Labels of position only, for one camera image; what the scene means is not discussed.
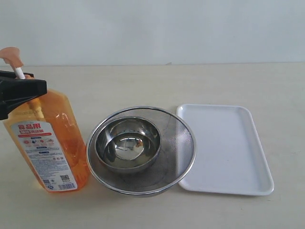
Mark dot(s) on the orange pump soap bottle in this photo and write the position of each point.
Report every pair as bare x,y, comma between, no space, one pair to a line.
46,133

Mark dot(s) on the steel mesh strainer basket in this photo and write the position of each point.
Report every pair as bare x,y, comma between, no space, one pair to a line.
175,159

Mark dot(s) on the small stainless steel bowl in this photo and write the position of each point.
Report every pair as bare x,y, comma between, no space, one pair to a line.
128,145

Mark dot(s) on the white rectangular plastic tray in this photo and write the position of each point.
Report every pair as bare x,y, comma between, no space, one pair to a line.
230,158

